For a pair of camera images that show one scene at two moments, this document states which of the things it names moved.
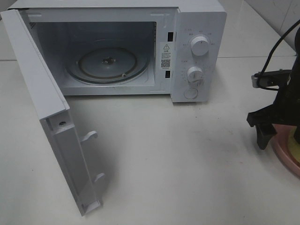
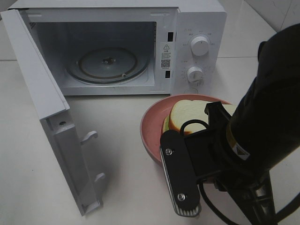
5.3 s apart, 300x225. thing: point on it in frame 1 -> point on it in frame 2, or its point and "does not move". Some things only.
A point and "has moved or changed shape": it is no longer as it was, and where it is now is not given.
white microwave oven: x=111 y=48 does not move
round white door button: x=191 y=93 does not move
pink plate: x=280 y=144 has moved or changed shape
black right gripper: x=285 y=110 -> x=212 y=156
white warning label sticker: x=166 y=55 does not move
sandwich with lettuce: x=294 y=145 has moved or changed shape
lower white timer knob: x=195 y=74 does not move
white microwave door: x=50 y=105 does not move
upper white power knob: x=199 y=46 does not move
